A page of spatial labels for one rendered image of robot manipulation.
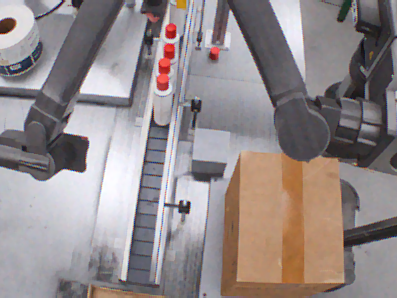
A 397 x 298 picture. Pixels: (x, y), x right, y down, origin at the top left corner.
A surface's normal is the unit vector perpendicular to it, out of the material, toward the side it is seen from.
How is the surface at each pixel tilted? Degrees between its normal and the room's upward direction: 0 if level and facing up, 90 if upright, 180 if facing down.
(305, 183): 0
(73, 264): 0
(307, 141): 51
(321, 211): 0
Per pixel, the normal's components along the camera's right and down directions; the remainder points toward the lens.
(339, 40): 0.07, -0.44
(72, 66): -0.07, 0.42
